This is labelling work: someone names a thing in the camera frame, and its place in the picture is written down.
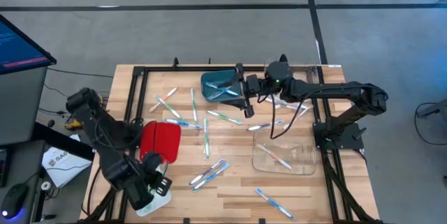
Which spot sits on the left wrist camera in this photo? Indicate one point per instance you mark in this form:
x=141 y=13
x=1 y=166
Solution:
x=163 y=186

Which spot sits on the green toothbrush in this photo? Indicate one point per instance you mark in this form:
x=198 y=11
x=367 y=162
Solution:
x=193 y=103
x=206 y=140
x=147 y=210
x=225 y=117
x=173 y=110

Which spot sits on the red plastic bin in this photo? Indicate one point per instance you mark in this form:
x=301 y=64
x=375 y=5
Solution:
x=164 y=140

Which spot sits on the teal plastic bin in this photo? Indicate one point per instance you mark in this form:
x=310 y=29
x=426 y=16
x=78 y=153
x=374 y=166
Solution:
x=209 y=77

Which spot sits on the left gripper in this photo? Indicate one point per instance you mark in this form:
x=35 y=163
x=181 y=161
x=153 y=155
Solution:
x=153 y=164

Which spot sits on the black computer mouse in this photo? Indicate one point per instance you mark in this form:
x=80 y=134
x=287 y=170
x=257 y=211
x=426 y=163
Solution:
x=14 y=199

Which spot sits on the white tape roll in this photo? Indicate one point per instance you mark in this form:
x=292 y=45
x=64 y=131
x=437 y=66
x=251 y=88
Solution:
x=46 y=185

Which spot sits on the black stand leg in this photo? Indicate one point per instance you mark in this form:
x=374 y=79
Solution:
x=436 y=109

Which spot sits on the blue toothbrush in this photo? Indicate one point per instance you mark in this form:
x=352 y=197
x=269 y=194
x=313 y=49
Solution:
x=211 y=177
x=274 y=203
x=213 y=85
x=214 y=95
x=183 y=123

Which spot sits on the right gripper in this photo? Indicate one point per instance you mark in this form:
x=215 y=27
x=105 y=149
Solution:
x=256 y=84

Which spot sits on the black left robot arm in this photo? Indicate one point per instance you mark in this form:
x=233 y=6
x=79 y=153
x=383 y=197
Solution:
x=111 y=163

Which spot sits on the blue screen monitor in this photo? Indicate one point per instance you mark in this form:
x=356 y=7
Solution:
x=17 y=49

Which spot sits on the white plastic bin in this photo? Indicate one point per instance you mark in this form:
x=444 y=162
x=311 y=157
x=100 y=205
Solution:
x=157 y=204

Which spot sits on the white printed paper sheet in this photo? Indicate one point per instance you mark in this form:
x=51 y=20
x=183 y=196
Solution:
x=66 y=166

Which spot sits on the clear plastic bin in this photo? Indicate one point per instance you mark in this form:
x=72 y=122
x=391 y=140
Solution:
x=311 y=72
x=300 y=164

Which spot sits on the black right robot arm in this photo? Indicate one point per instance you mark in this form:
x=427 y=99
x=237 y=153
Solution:
x=331 y=89

